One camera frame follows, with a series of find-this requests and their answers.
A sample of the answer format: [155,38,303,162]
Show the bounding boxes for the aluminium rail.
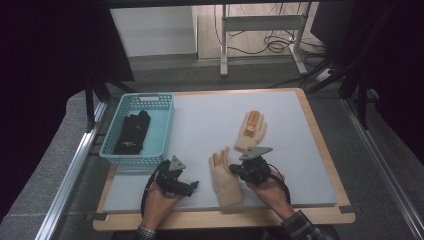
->
[34,101,108,240]
[340,97,424,240]

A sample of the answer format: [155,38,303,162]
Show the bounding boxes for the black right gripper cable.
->
[266,163,292,205]

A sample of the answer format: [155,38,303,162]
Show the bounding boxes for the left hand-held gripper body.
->
[155,155,190,198]

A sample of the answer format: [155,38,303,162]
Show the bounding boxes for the beige knitted glove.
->
[208,146,244,209]
[234,110,268,153]

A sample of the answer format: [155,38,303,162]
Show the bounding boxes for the black glove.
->
[113,109,152,156]

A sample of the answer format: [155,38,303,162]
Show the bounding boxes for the black curtain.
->
[0,0,136,223]
[309,0,424,158]

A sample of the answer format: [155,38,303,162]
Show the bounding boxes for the person's left hand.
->
[141,179,184,232]

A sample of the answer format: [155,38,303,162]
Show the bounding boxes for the black corner clamp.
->
[339,204,358,215]
[87,212,110,222]

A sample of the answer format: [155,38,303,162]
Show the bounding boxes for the white metal desk frame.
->
[219,2,310,78]

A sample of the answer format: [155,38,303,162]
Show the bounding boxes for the teal plastic basket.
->
[99,92,175,167]

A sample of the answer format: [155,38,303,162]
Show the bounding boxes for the white power strip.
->
[314,67,334,84]

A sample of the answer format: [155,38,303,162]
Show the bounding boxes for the person's right hand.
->
[245,167,288,221]

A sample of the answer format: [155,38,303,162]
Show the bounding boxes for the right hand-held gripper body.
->
[237,146,274,186]

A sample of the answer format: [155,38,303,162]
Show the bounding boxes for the light grey table mat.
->
[102,91,338,214]

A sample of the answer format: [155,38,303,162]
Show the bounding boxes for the black floor cables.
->
[213,2,329,68]

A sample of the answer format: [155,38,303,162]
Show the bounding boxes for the white cabinet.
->
[109,5,198,58]

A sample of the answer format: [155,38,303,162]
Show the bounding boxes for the black stand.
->
[83,78,138,132]
[305,3,381,131]

